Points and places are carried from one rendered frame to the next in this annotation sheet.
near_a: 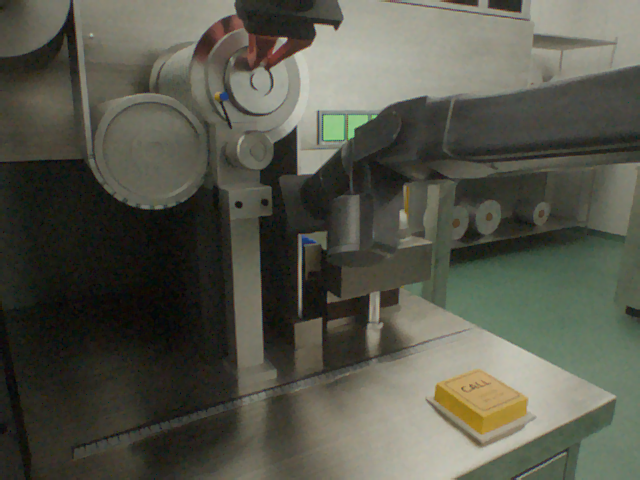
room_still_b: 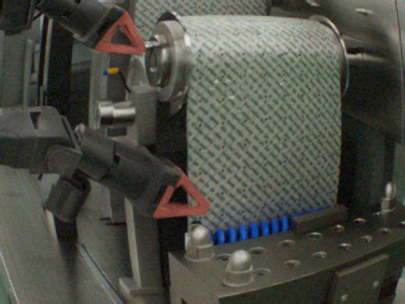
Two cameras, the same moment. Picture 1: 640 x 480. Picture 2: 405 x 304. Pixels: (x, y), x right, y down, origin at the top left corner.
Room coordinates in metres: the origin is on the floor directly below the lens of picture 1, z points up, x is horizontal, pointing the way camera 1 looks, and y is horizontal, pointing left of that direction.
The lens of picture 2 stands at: (0.73, -0.92, 1.42)
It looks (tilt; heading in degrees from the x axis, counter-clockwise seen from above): 17 degrees down; 96
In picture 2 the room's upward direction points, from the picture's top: straight up
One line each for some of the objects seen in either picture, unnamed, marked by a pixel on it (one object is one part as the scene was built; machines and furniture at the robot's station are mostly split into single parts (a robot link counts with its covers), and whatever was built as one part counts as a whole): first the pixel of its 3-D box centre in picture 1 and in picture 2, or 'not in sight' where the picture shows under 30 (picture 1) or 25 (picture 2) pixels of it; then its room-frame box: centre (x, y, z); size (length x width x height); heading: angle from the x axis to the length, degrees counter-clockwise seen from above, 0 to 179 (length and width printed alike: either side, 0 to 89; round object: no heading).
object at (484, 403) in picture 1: (480, 399); not in sight; (0.45, -0.18, 0.91); 0.07 x 0.07 x 0.02; 29
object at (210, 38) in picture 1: (253, 82); (169, 58); (0.58, 0.08, 1.25); 0.15 x 0.01 x 0.15; 119
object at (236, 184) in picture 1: (245, 257); (130, 201); (0.52, 0.09, 1.05); 0.06 x 0.05 x 0.31; 29
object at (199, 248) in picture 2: not in sight; (199, 241); (0.63, -0.04, 1.05); 0.04 x 0.04 x 0.04
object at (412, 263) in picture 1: (320, 237); (326, 260); (0.80, 0.00, 1.00); 0.40 x 0.16 x 0.06; 29
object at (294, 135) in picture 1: (265, 184); (274, 166); (0.71, 0.08, 1.11); 0.23 x 0.01 x 0.18; 29
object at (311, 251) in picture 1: (281, 242); not in sight; (0.72, 0.06, 1.01); 0.23 x 0.03 x 0.05; 29
